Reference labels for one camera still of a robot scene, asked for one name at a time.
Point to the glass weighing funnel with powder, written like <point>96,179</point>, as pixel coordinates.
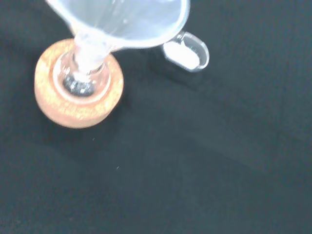
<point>182,53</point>

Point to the glass round-bottom flask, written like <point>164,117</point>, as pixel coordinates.
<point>78,85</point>

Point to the black cloth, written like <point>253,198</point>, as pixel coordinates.
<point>195,158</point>

